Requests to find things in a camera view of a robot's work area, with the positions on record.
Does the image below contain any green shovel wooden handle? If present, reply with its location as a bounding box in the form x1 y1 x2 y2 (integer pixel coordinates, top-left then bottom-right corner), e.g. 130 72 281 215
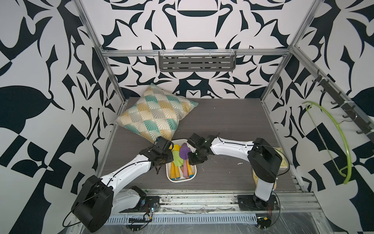
172 150 184 167

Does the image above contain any purple shovel pink handle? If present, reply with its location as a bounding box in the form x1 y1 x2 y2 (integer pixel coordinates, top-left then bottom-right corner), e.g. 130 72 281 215
179 143 193 178

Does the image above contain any white storage box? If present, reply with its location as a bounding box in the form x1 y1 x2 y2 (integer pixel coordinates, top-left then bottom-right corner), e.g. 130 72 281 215
166 139 197 183

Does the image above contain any yellow shovel blue tip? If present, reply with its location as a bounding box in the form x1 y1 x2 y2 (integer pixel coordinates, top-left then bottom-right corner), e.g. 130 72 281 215
170 144 181 180

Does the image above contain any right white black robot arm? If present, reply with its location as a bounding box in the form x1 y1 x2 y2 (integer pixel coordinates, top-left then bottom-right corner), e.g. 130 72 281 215
187 134 282 202

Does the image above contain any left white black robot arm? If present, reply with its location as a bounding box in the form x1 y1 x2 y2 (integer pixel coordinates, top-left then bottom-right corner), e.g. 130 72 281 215
70 136 174 233

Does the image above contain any patterned teal yellow pillow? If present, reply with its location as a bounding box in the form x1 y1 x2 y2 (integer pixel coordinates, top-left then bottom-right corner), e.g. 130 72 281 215
116 84 199 142

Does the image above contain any green plastic hanger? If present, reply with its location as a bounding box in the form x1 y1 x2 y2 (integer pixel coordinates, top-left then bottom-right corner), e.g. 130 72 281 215
303 101 353 185

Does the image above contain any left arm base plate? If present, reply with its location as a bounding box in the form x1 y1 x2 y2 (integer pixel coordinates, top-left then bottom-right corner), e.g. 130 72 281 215
120 196 160 213

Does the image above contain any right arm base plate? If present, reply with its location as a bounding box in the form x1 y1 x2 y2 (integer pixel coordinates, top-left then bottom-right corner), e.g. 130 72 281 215
237 194 280 211

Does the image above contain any white slotted cable duct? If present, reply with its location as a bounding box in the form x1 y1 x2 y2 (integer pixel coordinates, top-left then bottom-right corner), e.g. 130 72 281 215
105 213 258 225

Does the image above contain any grey slotted wall shelf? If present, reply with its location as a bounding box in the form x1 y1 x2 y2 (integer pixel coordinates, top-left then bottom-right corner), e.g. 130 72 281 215
158 49 236 72

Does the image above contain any black hook rail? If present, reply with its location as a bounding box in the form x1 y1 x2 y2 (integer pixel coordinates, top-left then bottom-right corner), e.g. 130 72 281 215
313 69 374 142

